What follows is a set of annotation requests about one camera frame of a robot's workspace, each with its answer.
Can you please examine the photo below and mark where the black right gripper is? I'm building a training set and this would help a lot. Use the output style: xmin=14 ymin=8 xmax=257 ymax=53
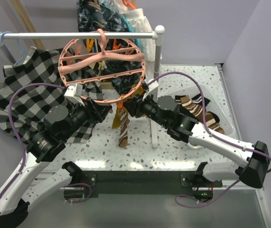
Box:
xmin=121 ymin=90 xmax=168 ymax=128

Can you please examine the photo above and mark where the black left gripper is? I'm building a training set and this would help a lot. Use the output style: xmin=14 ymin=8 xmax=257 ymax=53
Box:
xmin=62 ymin=95 xmax=112 ymax=140

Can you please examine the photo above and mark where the yellow sock with pattern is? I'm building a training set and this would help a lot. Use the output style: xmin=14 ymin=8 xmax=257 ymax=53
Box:
xmin=132 ymin=86 xmax=144 ymax=97

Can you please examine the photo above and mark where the brown striped sock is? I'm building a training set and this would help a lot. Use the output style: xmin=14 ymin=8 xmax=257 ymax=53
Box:
xmin=118 ymin=108 xmax=130 ymax=148
xmin=176 ymin=95 xmax=225 ymax=134

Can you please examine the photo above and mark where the pink round clip hanger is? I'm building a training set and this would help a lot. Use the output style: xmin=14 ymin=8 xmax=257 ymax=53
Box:
xmin=58 ymin=28 xmax=146 ymax=105

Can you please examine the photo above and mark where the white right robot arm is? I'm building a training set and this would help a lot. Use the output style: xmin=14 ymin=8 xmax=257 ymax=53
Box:
xmin=123 ymin=95 xmax=270 ymax=189

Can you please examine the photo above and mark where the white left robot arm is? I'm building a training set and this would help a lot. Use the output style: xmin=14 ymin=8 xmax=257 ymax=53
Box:
xmin=0 ymin=99 xmax=112 ymax=228

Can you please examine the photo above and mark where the orange plastic hanger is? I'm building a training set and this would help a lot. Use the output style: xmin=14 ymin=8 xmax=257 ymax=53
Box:
xmin=122 ymin=0 xmax=137 ymax=10

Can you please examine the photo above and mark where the white clothes rack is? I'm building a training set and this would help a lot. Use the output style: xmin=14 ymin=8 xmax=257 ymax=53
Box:
xmin=0 ymin=25 xmax=166 ymax=149

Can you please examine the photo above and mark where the white plastic basket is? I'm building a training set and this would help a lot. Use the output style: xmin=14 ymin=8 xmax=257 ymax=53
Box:
xmin=173 ymin=85 xmax=235 ymax=150

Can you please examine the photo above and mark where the black white checkered shirt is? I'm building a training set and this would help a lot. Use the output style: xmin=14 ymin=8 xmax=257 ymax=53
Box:
xmin=0 ymin=47 xmax=104 ymax=144

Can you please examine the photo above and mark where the white garment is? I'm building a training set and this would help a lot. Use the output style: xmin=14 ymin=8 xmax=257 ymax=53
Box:
xmin=113 ymin=0 xmax=156 ymax=69

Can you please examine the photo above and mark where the dark blue patterned garment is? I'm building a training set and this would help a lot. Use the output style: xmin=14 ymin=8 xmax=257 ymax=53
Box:
xmin=77 ymin=0 xmax=142 ymax=95

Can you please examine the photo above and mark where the teal garment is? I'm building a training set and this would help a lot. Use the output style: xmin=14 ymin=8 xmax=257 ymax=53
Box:
xmin=100 ymin=0 xmax=135 ymax=32

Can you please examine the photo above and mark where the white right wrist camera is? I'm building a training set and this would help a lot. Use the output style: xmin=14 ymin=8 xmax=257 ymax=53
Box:
xmin=142 ymin=78 xmax=159 ymax=101

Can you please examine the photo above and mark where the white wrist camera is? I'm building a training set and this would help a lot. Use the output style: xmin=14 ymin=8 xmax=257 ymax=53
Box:
xmin=64 ymin=83 xmax=84 ymax=105
xmin=142 ymin=78 xmax=159 ymax=101

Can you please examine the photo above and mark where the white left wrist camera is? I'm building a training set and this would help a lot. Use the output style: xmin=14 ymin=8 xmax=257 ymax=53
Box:
xmin=64 ymin=83 xmax=84 ymax=105

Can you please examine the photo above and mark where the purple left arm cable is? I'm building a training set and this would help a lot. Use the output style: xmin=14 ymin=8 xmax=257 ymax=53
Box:
xmin=0 ymin=83 xmax=66 ymax=221

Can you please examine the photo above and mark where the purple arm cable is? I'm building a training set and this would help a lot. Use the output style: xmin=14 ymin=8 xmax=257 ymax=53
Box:
xmin=148 ymin=72 xmax=271 ymax=174
xmin=0 ymin=83 xmax=66 ymax=221

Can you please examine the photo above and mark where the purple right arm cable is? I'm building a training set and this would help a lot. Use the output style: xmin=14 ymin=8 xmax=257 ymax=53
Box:
xmin=148 ymin=72 xmax=271 ymax=174

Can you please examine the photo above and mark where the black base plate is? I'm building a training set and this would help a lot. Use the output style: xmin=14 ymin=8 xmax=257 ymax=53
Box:
xmin=64 ymin=171 xmax=223 ymax=199

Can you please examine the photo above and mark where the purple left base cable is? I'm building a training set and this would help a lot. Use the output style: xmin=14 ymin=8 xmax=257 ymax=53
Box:
xmin=65 ymin=183 xmax=93 ymax=204

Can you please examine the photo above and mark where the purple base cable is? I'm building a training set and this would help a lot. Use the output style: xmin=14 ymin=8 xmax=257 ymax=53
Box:
xmin=175 ymin=180 xmax=240 ymax=209
xmin=65 ymin=183 xmax=93 ymax=204

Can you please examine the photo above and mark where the light blue wire hanger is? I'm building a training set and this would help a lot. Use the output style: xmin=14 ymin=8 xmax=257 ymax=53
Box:
xmin=0 ymin=30 xmax=28 ymax=65

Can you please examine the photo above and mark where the wooden frame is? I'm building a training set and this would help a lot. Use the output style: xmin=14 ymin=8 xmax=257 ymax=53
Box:
xmin=11 ymin=0 xmax=45 ymax=49

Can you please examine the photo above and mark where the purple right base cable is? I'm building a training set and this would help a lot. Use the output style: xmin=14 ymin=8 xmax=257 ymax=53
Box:
xmin=175 ymin=180 xmax=240 ymax=209

